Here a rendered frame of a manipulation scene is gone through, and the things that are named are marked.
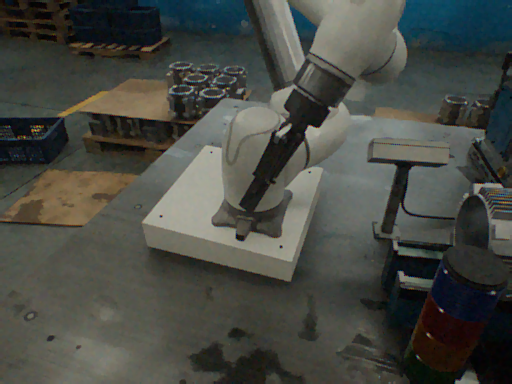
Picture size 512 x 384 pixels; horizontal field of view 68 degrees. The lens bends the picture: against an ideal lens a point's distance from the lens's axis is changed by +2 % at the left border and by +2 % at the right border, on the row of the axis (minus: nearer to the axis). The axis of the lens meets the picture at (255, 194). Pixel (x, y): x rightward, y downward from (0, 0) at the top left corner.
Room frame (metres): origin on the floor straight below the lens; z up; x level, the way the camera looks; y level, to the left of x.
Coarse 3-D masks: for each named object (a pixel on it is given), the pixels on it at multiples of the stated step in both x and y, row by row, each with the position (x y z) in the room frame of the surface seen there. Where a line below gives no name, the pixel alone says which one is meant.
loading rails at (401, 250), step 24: (408, 240) 0.62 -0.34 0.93; (384, 264) 0.63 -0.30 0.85; (408, 264) 0.58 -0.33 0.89; (432, 264) 0.58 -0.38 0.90; (384, 288) 0.59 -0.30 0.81; (408, 288) 0.49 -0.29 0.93; (408, 312) 0.49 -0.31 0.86; (504, 312) 0.46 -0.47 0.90; (480, 336) 0.46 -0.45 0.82; (504, 336) 0.45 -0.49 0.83
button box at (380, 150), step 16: (368, 144) 0.85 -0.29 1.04; (384, 144) 0.79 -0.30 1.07; (400, 144) 0.79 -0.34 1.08; (416, 144) 0.79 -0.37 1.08; (432, 144) 0.78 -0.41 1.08; (448, 144) 0.78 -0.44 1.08; (368, 160) 0.81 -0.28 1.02; (384, 160) 0.78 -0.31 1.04; (400, 160) 0.77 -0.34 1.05; (416, 160) 0.76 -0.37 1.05; (432, 160) 0.76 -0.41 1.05; (448, 160) 0.75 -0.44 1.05
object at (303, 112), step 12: (288, 96) 0.62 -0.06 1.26; (300, 96) 0.60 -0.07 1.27; (288, 108) 0.60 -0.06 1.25; (300, 108) 0.59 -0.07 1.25; (312, 108) 0.58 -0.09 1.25; (324, 108) 0.59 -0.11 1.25; (288, 120) 0.58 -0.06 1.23; (300, 120) 0.58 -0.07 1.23; (312, 120) 0.58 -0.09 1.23; (324, 120) 0.60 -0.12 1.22; (288, 132) 0.57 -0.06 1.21; (300, 132) 0.61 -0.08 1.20; (288, 144) 0.58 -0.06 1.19
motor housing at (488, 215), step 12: (480, 192) 0.57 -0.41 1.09; (492, 192) 0.55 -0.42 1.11; (504, 192) 0.55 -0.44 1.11; (468, 204) 0.61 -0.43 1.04; (480, 204) 0.60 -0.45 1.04; (492, 204) 0.52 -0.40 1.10; (504, 204) 0.52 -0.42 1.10; (456, 216) 0.62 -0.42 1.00; (468, 216) 0.61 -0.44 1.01; (480, 216) 0.61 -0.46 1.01; (492, 216) 0.50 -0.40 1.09; (504, 216) 0.50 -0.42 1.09; (456, 228) 0.60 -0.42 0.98; (468, 228) 0.60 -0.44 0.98; (480, 228) 0.60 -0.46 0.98; (456, 240) 0.59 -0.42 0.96; (468, 240) 0.59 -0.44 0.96; (480, 240) 0.58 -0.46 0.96; (492, 240) 0.48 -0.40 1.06; (492, 252) 0.46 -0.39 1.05; (504, 252) 0.46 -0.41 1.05
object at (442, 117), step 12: (456, 96) 3.02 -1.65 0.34; (384, 108) 3.24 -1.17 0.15; (444, 108) 2.92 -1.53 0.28; (456, 108) 2.87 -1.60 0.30; (468, 108) 2.86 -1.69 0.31; (480, 108) 2.82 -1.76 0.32; (408, 120) 2.99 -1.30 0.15; (420, 120) 2.98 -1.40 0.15; (432, 120) 2.98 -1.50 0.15; (444, 120) 2.87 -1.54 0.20; (456, 120) 2.85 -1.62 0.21; (468, 120) 2.85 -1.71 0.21; (480, 120) 2.79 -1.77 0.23
